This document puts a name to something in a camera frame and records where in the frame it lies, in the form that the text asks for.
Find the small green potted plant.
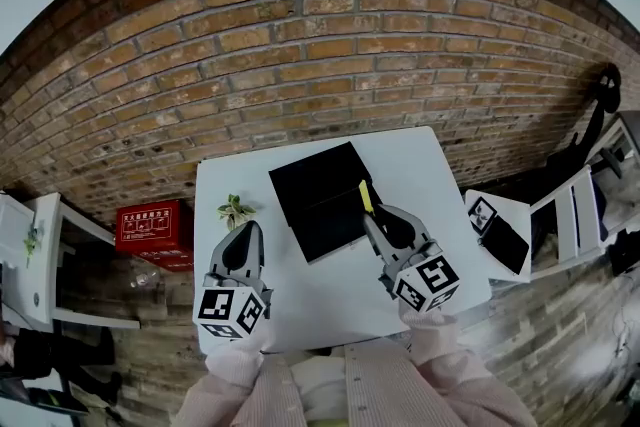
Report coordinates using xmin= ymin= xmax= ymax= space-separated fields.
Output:
xmin=215 ymin=193 xmax=258 ymax=233

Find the person's right forearm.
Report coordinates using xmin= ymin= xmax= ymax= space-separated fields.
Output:
xmin=398 ymin=307 xmax=495 ymax=399

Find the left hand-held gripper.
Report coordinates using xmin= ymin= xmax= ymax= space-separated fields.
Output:
xmin=192 ymin=220 xmax=275 ymax=342

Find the red metal box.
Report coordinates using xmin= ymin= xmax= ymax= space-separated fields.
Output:
xmin=115 ymin=198 xmax=196 ymax=273

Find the white wooden chair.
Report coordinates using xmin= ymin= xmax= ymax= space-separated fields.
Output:
xmin=463 ymin=163 xmax=610 ymax=285

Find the small green plant sprig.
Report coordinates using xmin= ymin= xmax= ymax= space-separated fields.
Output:
xmin=22 ymin=218 xmax=44 ymax=267

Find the person's pink shirt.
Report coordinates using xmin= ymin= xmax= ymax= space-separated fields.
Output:
xmin=172 ymin=339 xmax=539 ymax=427

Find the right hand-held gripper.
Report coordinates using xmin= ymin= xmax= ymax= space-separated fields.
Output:
xmin=361 ymin=203 xmax=462 ymax=315

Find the plant print picture frame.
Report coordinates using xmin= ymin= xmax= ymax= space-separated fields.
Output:
xmin=467 ymin=196 xmax=499 ymax=237

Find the black bag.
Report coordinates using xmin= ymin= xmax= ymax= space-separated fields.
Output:
xmin=606 ymin=228 xmax=640 ymax=277

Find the black box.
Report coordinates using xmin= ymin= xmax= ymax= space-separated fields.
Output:
xmin=268 ymin=140 xmax=384 ymax=266

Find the clear plastic bottle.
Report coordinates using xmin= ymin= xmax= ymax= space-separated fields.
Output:
xmin=130 ymin=270 xmax=159 ymax=290

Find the white desk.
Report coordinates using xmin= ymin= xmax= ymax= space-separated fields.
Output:
xmin=0 ymin=191 xmax=142 ymax=332

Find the yellow-green plastic piece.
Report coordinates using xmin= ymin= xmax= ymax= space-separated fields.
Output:
xmin=357 ymin=179 xmax=376 ymax=219

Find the black flat case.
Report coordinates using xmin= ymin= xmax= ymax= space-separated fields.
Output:
xmin=478 ymin=220 xmax=531 ymax=277

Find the cable bundle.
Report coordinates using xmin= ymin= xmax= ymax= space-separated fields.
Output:
xmin=610 ymin=293 xmax=640 ymax=367

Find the person's left forearm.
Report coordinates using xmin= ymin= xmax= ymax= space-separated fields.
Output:
xmin=202 ymin=337 xmax=282 ymax=419

